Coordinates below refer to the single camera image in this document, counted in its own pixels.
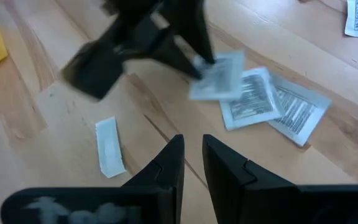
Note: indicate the small crumpled white packet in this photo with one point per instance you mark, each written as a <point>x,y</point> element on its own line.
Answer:
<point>109,149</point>

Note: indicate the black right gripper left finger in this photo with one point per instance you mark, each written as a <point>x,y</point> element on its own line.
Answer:
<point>135,202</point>

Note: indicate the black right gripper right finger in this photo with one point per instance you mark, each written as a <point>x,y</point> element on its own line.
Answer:
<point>275,202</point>

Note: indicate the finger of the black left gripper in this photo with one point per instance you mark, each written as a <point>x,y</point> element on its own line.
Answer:
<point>172,54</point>
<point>194,28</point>

